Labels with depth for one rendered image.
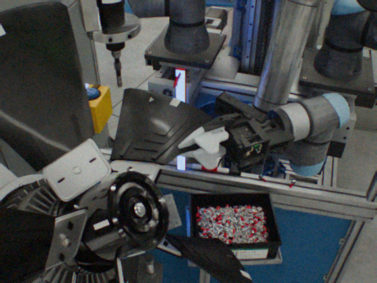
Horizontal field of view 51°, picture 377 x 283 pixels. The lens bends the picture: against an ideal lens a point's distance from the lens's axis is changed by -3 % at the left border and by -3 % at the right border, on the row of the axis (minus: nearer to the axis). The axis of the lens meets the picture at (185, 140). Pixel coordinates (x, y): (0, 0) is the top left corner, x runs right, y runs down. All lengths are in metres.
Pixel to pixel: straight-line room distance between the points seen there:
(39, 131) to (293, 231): 0.89
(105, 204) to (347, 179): 2.05
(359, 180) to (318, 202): 1.36
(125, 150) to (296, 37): 0.42
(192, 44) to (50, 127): 0.79
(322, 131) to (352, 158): 1.80
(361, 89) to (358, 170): 1.36
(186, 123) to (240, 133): 0.12
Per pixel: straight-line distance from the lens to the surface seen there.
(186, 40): 1.32
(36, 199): 0.69
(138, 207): 0.60
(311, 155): 0.90
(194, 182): 1.18
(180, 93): 0.99
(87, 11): 0.51
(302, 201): 1.18
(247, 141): 0.73
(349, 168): 2.58
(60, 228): 0.56
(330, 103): 0.85
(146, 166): 0.70
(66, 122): 0.62
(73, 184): 0.63
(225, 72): 1.42
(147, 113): 0.83
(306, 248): 1.37
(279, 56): 0.89
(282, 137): 0.78
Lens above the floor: 1.68
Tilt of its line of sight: 41 degrees down
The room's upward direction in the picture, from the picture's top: straight up
